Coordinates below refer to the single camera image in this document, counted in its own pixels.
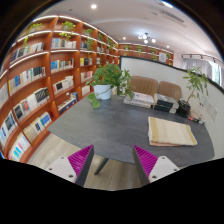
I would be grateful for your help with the pothos plant in white pot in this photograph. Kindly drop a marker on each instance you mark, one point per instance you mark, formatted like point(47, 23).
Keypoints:
point(105, 79)

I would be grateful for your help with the white partition board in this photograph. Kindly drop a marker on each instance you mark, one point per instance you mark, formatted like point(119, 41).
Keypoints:
point(155, 70)

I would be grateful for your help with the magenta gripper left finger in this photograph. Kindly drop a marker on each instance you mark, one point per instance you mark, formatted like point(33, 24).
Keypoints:
point(75, 167)

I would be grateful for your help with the black and white book stack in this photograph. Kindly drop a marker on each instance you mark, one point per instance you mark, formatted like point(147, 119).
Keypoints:
point(165, 103)

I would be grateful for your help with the tall plant in black pot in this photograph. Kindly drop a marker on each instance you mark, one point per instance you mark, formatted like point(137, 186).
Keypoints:
point(197, 84)

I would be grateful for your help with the beige folded towel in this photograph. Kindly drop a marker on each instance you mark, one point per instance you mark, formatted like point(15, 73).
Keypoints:
point(168, 133)

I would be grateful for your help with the small items by wall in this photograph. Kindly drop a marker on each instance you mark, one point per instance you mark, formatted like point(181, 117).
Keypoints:
point(195, 119)

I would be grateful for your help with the right brown chair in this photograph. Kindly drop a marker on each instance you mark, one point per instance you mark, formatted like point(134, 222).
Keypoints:
point(171, 90)

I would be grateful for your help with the grey table leg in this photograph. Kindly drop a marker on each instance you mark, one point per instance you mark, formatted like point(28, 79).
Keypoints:
point(100, 167)

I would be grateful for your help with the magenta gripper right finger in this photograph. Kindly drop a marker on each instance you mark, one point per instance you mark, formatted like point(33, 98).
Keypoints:
point(150, 167)

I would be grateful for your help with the orange wooden bookshelf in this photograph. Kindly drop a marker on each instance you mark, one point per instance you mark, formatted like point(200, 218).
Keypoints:
point(43, 75)

